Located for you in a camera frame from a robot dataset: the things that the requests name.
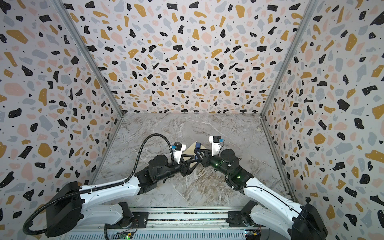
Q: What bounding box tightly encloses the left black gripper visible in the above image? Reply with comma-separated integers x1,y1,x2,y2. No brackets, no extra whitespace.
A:
156,154,200,183

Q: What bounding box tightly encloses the cream envelope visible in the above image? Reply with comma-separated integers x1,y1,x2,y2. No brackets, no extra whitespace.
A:
183,142,198,155

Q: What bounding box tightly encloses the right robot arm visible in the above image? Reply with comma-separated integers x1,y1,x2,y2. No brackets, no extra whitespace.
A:
194,149,328,240

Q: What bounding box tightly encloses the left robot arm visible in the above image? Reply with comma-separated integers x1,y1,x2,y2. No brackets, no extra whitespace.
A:
45,154,199,238

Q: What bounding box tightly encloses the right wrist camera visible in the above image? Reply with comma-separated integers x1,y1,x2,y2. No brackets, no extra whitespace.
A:
209,136,224,156

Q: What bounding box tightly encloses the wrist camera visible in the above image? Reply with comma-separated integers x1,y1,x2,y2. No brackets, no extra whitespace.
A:
209,136,224,156
171,142,186,164

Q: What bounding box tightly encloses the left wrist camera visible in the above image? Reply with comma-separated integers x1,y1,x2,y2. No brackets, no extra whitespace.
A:
171,142,186,164

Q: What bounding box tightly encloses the black corrugated cable conduit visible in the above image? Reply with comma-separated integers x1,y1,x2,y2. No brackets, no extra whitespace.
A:
22,133,175,236

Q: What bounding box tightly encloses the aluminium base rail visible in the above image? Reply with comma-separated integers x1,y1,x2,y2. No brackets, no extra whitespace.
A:
86,206,316,232

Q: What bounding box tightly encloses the perforated grey cable tray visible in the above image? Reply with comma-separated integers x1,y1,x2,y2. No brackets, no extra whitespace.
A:
60,230,246,240

